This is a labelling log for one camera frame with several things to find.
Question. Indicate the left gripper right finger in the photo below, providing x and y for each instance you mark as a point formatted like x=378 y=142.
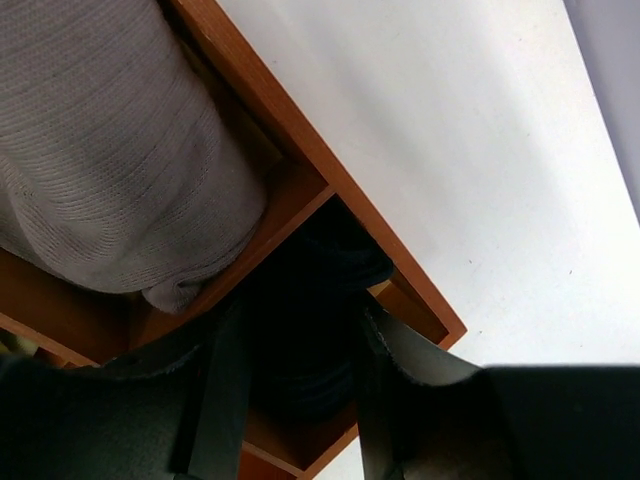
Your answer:
x=424 y=413

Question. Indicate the orange compartment tray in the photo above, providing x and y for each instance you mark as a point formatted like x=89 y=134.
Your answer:
x=77 y=327

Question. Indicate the grey rolled sock top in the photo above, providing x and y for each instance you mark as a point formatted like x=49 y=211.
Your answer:
x=118 y=172

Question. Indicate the cream rolled sock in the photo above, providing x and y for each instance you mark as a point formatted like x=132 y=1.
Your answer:
x=12 y=343

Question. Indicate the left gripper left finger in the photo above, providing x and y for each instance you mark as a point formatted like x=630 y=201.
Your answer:
x=175 y=408

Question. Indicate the black sock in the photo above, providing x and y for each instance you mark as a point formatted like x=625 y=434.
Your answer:
x=300 y=325

